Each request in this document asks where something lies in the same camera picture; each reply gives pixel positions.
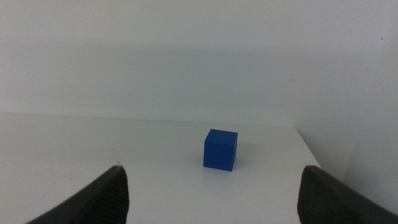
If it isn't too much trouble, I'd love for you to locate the blue cube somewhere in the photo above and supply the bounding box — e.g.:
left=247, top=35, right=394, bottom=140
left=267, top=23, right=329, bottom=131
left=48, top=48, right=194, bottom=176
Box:
left=203, top=128, right=239, bottom=172

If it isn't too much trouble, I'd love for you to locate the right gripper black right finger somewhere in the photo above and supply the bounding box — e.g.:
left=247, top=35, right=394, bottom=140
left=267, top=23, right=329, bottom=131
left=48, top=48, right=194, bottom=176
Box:
left=297, top=165, right=398, bottom=224

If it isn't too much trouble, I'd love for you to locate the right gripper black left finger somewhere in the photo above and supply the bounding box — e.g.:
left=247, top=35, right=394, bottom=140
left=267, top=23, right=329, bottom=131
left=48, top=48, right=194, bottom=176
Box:
left=26, top=165, right=130, bottom=224

